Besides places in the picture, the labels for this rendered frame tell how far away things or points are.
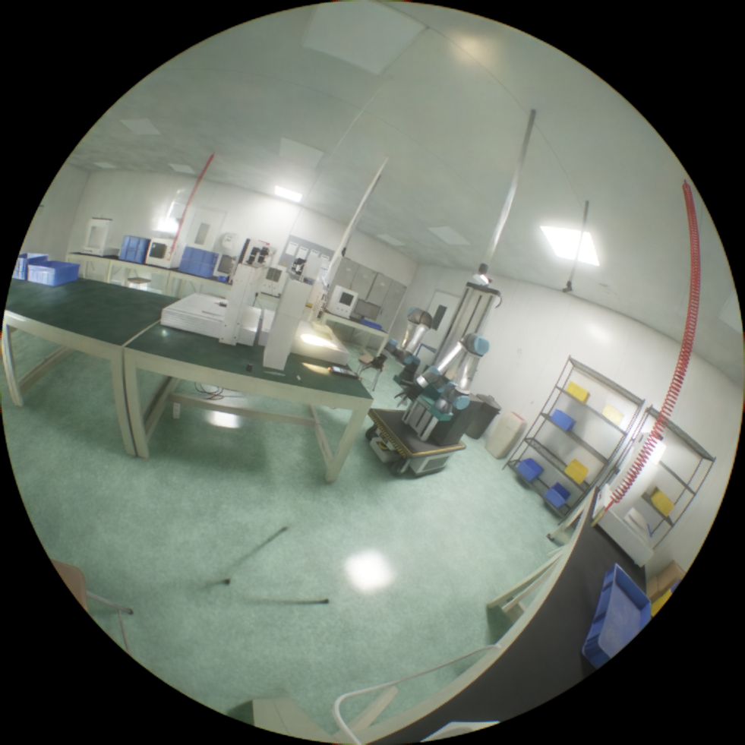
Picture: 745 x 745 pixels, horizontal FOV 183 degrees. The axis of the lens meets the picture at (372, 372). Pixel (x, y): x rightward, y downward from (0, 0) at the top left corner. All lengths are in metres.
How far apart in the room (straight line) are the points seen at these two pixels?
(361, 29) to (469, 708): 2.50
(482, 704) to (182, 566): 1.22
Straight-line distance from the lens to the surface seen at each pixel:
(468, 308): 2.14
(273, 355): 1.27
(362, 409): 1.38
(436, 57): 1.77
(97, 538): 1.55
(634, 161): 1.90
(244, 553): 1.37
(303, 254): 5.85
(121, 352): 1.36
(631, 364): 3.78
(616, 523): 1.85
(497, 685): 0.74
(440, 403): 1.82
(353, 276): 5.69
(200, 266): 4.35
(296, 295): 1.19
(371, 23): 1.79
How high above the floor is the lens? 1.27
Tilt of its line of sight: 17 degrees down
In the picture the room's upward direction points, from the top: 24 degrees clockwise
